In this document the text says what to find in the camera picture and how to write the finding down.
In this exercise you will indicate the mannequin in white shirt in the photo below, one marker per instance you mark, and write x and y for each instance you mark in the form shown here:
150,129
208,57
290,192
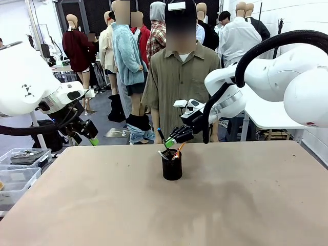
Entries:
241,38

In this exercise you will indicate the black backpack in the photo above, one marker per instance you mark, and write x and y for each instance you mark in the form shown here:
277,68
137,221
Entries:
50,135

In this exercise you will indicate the white side table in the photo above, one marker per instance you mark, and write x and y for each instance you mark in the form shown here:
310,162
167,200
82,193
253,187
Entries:
269,115

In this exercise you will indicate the mannequin in beige shirt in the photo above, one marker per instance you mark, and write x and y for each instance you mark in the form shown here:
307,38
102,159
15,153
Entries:
106,51

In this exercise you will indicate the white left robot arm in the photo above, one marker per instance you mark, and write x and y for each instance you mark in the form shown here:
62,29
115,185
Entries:
23,79

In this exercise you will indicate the black marker with blue cap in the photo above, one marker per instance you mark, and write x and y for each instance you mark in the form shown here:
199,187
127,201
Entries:
161,136

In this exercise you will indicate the mannequin in maroon sweater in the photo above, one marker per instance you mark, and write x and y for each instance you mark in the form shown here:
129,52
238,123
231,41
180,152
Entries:
78,51

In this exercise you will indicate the clear plastic bin with tray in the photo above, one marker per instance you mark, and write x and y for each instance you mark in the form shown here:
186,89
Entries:
38,159

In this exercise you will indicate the black-haired person in background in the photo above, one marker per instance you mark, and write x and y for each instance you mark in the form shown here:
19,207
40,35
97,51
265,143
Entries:
225,18

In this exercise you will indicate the mannequin in black suit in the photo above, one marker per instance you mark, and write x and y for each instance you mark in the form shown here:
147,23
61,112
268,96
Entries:
260,27

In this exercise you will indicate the clear plastic storage bin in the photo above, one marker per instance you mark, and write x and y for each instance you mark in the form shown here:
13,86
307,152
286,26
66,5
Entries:
18,179

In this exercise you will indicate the black cylindrical pen holder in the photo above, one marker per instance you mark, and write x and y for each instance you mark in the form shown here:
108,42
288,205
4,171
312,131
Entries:
172,167

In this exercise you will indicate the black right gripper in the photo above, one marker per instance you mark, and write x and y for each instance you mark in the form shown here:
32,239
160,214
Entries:
195,124

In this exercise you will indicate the white stand pole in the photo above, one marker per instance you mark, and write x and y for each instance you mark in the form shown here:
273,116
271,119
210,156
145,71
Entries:
37,128

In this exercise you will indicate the mannequin in light blue fleece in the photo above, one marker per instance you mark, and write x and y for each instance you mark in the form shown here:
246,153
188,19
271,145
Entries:
126,59

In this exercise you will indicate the person in olive shirt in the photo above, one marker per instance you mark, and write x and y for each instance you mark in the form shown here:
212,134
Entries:
179,74

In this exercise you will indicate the black light stand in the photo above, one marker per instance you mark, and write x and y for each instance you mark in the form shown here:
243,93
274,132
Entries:
279,36

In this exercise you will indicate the grey mannequin base plate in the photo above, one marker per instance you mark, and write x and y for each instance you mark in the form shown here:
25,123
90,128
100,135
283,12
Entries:
116,133

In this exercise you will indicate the pair of black boots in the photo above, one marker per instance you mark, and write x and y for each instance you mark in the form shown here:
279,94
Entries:
116,110

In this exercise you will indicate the red and white pen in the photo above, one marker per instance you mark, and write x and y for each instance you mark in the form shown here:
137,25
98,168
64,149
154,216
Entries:
175,156

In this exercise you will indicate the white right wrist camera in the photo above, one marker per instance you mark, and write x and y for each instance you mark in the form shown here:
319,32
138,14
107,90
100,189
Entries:
180,103

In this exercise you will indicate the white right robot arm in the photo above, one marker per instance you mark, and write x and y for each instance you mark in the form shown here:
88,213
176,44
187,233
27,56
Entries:
276,79

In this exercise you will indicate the person's left forearm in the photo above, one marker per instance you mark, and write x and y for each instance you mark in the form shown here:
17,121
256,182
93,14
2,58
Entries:
214,132

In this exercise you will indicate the dark grey tray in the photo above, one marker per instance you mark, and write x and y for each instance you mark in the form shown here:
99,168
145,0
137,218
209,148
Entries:
27,156

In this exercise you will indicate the mannequin in red jacket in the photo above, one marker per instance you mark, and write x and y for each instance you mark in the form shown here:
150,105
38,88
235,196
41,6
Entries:
144,38

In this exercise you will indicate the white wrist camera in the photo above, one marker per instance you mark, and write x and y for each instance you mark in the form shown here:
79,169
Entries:
180,103
89,93

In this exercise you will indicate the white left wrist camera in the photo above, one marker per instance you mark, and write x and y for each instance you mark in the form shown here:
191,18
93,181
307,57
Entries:
89,93

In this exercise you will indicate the mannequin in black jacket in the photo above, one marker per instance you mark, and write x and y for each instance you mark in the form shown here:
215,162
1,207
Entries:
208,33

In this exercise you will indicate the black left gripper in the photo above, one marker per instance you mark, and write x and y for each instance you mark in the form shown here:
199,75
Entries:
85,128

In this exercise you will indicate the mannequin in plaid hoodie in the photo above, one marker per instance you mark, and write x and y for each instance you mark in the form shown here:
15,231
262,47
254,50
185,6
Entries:
156,36

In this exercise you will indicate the orange pencil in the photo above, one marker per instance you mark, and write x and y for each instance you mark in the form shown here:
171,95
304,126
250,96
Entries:
181,146

